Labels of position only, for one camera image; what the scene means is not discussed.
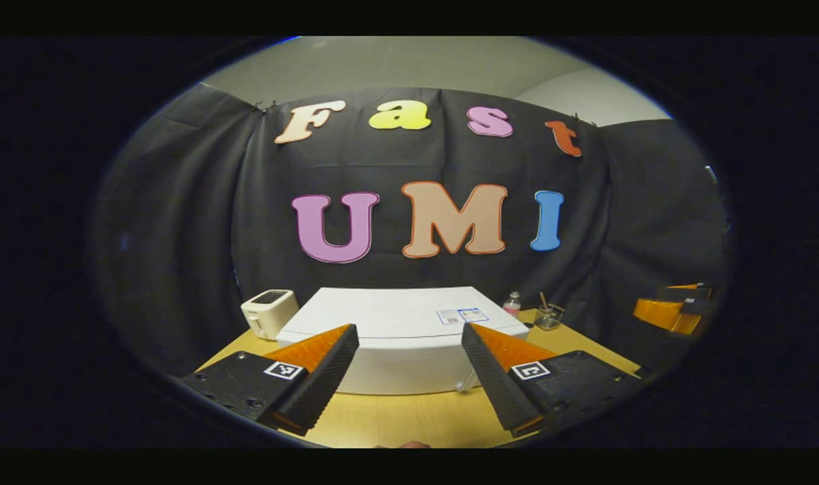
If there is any white toaster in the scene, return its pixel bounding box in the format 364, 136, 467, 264
240, 289, 300, 341

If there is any white microwave oven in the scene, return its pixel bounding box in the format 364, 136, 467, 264
275, 286, 530, 396

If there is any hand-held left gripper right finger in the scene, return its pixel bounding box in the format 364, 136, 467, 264
460, 322, 653, 438

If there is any clear glass jar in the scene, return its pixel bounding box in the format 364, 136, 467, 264
535, 303, 565, 331

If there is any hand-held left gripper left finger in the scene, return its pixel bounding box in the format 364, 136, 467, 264
180, 323, 361, 437

